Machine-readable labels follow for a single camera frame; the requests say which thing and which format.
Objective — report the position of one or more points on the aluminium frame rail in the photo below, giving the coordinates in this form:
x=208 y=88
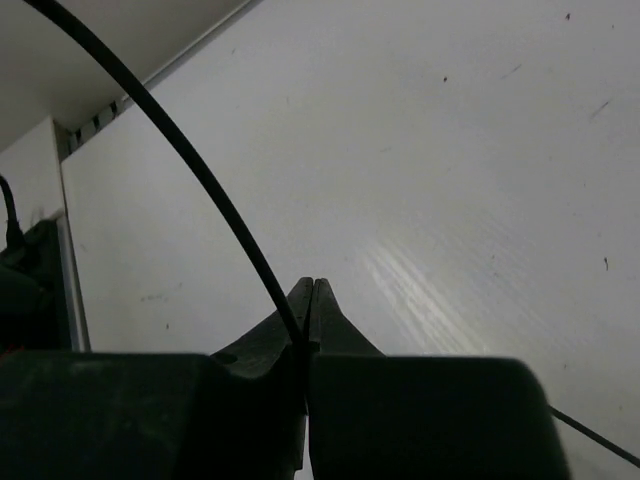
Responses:
x=147 y=249

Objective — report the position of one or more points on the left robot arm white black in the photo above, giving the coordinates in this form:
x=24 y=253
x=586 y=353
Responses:
x=34 y=314

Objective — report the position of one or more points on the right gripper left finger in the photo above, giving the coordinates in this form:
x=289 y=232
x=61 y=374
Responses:
x=236 y=414

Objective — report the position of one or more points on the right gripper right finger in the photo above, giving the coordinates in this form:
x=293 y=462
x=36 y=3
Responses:
x=377 y=416

